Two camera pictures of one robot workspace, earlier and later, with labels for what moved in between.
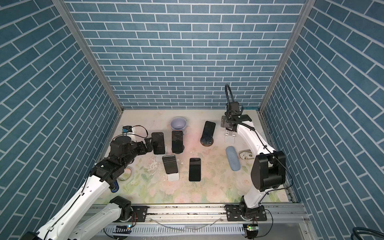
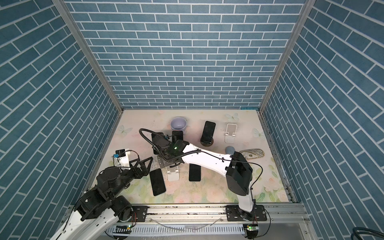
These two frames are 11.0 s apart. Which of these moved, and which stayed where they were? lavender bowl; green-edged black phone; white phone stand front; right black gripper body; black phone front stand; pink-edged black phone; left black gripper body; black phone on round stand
Moved: left black gripper body; right black gripper body; black phone front stand
Stayed: green-edged black phone; pink-edged black phone; lavender bowl; black phone on round stand; white phone stand front
